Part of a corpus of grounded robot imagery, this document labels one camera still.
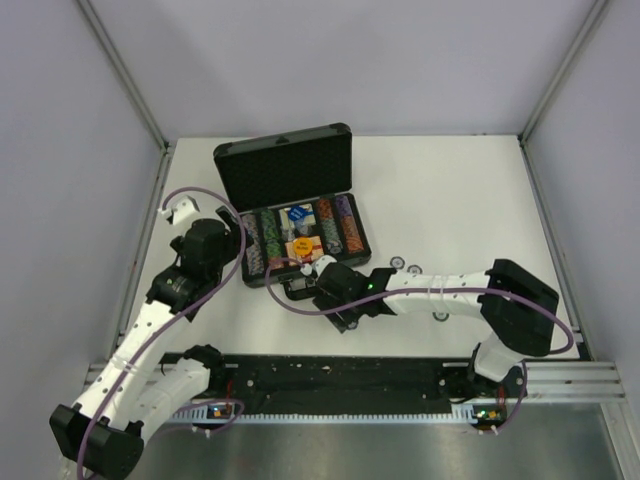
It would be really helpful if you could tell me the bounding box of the grey slotted cable duct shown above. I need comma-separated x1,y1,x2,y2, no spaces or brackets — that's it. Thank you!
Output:
169,402,507,426

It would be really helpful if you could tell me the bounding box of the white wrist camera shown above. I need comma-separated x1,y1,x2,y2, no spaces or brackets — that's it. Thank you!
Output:
300,255,337,278
158,195,200,226

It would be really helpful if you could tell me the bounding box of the blue playing card deck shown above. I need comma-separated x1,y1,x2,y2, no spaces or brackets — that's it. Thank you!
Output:
279,203,316,231

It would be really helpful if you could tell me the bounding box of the blue orange chip stack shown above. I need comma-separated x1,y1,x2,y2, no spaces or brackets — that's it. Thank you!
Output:
242,214,264,276

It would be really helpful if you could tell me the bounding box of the loose poker chip upper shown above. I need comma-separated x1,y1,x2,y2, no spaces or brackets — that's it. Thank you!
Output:
390,256,406,270

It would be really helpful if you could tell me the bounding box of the red playing card deck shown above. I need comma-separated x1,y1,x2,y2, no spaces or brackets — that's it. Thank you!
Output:
285,236,325,263

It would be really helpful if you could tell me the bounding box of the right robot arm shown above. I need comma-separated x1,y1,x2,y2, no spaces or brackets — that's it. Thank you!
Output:
307,255,559,396

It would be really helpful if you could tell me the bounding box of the purple black chip stack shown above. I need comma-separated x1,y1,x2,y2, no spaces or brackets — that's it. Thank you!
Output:
335,195,353,218

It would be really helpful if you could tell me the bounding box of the orange black chip stack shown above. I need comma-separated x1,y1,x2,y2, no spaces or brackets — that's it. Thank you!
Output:
341,215,364,253
316,198,333,222

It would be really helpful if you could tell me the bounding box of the blue small blind button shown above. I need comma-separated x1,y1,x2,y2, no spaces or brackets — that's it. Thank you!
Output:
287,205,308,223

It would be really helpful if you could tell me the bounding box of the green yellow chip stack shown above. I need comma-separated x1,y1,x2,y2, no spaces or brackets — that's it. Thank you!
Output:
260,210,284,269

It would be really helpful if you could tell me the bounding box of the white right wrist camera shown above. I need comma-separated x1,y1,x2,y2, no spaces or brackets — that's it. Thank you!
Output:
300,255,337,278

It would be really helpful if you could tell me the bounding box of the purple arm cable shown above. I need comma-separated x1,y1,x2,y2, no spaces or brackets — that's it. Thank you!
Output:
264,257,575,435
74,186,246,479

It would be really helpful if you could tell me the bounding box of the loose poker chip middle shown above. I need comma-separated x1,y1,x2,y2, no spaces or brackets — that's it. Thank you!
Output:
407,264,423,275

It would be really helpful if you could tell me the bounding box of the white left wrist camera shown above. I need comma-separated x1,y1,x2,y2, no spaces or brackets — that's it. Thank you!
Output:
158,195,200,226

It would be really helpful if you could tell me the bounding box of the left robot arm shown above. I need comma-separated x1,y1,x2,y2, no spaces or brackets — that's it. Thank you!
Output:
49,207,245,479

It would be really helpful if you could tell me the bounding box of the orange big blind button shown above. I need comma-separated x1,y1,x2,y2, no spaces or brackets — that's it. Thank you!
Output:
293,237,314,256

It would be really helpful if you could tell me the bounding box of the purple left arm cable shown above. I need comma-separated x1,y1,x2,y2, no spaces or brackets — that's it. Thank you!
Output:
74,186,246,479

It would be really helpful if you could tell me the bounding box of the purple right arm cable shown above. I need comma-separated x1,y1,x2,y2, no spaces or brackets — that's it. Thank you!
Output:
264,257,575,435

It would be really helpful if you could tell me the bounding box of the orange black lower chip stack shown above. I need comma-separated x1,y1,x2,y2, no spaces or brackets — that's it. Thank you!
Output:
341,215,364,253

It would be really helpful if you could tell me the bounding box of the black poker set case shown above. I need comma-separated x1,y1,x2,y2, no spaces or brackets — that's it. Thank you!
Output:
213,123,372,300

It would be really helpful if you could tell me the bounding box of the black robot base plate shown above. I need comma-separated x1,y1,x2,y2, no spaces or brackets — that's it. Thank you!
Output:
196,354,523,414

